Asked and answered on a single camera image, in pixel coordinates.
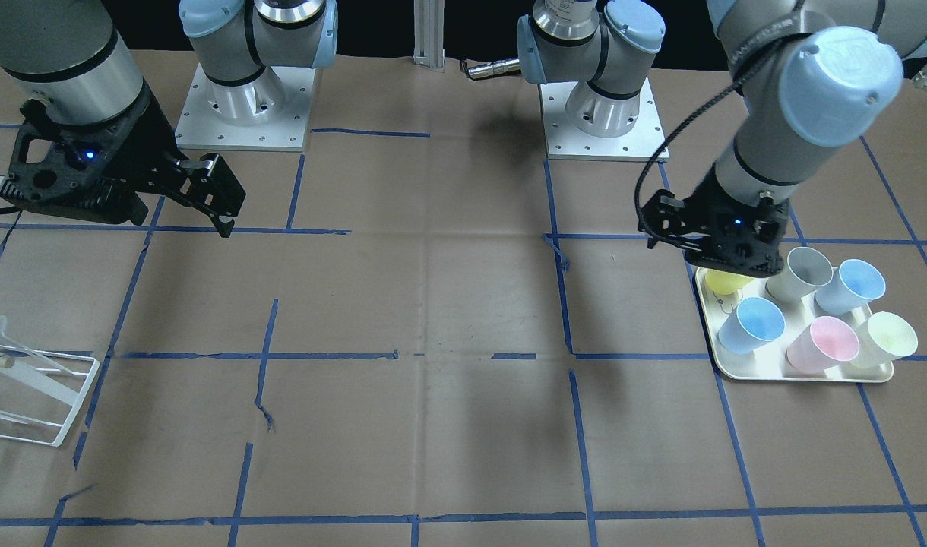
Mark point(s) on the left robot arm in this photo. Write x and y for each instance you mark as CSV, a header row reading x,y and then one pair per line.
x,y
815,75

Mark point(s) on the aluminium frame post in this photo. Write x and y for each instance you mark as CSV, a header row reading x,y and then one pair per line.
x,y
428,25

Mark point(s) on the cream plastic tray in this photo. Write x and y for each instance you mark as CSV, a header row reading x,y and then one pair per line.
x,y
769,362

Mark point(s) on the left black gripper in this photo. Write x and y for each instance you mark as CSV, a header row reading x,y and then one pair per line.
x,y
710,199

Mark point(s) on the white wire cup rack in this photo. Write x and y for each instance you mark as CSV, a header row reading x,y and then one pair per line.
x,y
41,392

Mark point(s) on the pale green plastic cup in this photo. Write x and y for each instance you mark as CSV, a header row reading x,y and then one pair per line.
x,y
884,337

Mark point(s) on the grey plastic cup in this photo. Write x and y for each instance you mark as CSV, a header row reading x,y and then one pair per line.
x,y
805,271

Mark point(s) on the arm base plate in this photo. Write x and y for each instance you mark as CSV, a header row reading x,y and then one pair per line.
x,y
581,125
270,114

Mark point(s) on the blue plastic cup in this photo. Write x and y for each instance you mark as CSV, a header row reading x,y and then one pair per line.
x,y
756,322

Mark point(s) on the light blue ribbed cup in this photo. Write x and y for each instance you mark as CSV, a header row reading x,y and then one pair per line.
x,y
854,283

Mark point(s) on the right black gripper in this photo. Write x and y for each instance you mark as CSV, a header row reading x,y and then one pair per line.
x,y
139,143

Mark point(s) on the yellow plastic cup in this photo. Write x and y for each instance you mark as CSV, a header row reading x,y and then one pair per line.
x,y
724,283

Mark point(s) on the pink plastic cup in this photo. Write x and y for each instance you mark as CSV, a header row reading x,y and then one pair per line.
x,y
827,342

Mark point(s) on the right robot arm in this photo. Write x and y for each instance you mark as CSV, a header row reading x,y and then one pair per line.
x,y
70,55

